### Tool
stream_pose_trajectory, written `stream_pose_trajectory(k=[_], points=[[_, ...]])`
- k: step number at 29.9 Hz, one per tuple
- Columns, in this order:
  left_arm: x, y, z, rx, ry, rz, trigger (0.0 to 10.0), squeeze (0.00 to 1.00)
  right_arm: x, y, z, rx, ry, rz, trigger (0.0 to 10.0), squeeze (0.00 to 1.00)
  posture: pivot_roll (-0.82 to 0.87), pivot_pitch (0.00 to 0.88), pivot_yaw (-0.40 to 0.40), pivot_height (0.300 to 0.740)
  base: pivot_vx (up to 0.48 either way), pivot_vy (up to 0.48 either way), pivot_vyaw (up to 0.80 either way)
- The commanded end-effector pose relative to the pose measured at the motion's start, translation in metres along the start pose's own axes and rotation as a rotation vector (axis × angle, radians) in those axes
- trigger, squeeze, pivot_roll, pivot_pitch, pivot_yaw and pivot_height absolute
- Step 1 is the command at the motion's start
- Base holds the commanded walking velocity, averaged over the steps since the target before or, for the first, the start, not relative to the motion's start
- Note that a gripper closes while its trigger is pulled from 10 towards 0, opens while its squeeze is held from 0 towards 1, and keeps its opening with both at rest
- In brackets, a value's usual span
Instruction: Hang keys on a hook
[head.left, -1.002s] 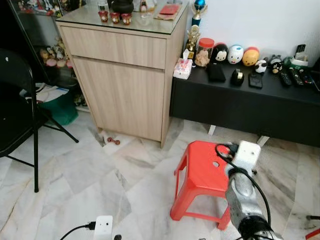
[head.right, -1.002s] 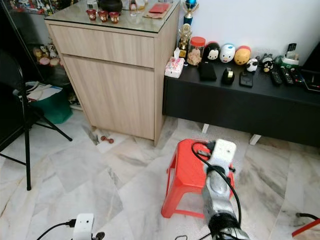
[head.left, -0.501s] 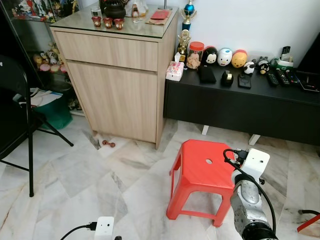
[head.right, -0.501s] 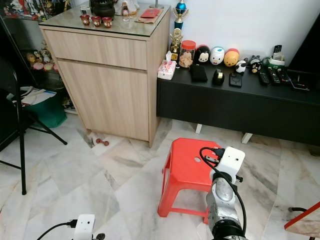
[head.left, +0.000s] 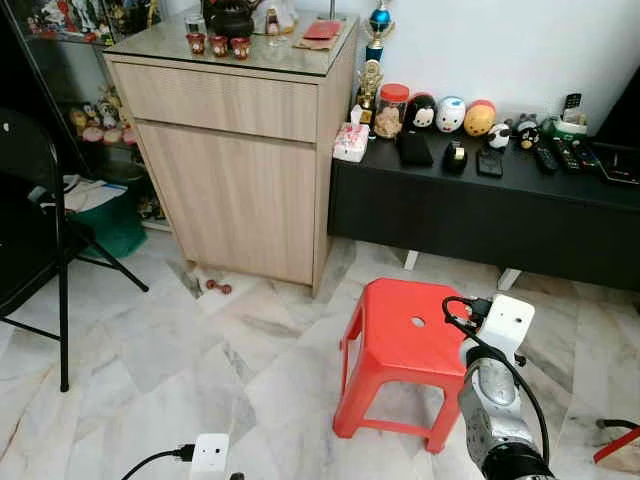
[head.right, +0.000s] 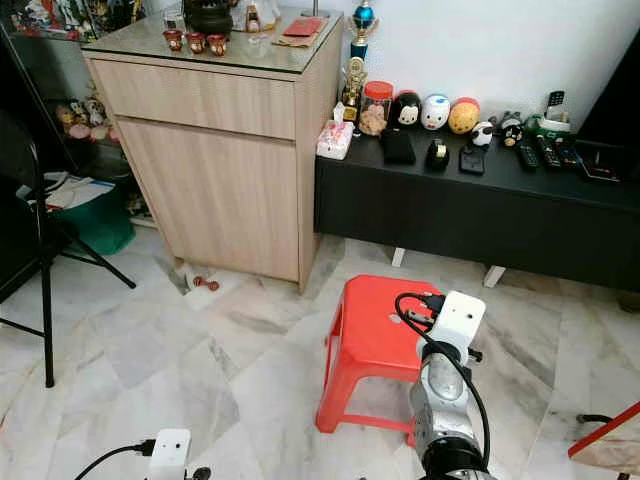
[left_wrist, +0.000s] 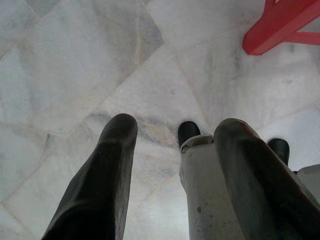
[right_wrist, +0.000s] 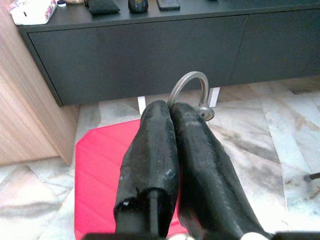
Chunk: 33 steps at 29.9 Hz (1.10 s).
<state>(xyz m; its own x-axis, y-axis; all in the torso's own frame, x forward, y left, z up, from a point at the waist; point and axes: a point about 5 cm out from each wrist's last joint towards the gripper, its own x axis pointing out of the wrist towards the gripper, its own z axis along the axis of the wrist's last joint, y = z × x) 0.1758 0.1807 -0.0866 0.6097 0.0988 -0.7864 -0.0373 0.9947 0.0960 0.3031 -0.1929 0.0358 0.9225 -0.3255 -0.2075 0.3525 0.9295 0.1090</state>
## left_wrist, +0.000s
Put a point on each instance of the red plastic stool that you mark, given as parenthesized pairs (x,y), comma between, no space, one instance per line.
(275,25)

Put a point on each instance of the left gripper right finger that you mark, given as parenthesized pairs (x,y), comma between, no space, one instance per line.
(255,187)

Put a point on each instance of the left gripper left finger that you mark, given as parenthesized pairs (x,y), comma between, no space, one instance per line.
(105,175)

